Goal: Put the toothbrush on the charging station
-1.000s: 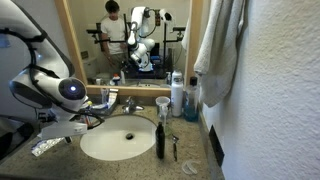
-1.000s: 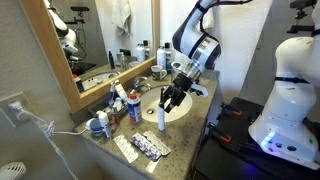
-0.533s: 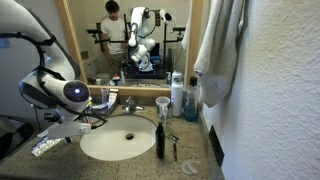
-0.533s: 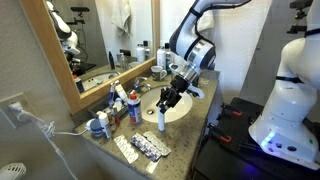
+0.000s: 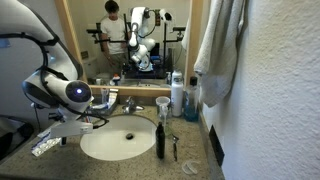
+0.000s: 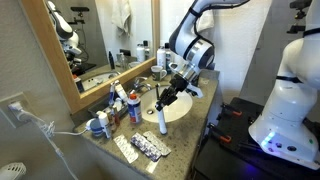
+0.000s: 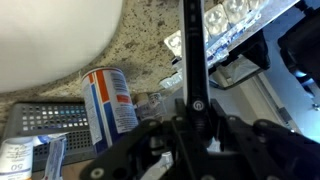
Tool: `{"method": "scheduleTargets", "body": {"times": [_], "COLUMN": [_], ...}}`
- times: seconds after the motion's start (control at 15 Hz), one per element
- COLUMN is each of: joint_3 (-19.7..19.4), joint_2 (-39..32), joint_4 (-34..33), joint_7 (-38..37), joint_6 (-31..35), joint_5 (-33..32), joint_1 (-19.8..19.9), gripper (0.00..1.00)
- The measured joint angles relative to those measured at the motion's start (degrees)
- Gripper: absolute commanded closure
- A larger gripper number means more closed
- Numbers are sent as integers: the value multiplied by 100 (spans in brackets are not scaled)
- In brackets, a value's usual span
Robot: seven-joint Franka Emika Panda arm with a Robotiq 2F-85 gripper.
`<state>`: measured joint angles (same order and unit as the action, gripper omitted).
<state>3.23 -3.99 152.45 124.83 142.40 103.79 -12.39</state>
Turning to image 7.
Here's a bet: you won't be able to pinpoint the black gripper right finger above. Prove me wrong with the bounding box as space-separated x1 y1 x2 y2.
209 99 320 180

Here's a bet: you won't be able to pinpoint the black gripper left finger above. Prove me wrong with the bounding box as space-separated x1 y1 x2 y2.
79 98 188 180

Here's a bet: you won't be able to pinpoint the black white electric toothbrush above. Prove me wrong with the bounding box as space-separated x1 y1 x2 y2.
181 0 211 134

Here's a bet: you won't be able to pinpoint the small labelled medicine vial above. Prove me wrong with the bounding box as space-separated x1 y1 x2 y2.
133 92 168 123

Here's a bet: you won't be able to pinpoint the blue orange shaving cream can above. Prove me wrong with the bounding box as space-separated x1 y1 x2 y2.
81 67 139 154

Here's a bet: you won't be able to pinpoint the white blister pack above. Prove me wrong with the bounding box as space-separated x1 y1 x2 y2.
159 73 184 89
164 0 271 58

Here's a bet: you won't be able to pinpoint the trash bin with plastic liner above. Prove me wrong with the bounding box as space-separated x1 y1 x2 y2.
209 29 272 92

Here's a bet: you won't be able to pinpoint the grey perforated plastic basket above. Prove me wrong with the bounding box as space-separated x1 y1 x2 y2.
1 101 98 173

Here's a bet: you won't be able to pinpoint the silver blister pill packs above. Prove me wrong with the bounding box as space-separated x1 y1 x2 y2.
204 19 244 68

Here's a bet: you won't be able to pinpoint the black soft bag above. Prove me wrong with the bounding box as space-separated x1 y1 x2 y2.
277 8 320 88

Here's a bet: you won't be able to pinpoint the white sunscreen tube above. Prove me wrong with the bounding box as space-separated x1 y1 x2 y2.
0 137 34 180

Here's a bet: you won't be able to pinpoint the white oval sink basin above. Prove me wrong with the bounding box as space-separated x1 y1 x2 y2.
0 0 124 94

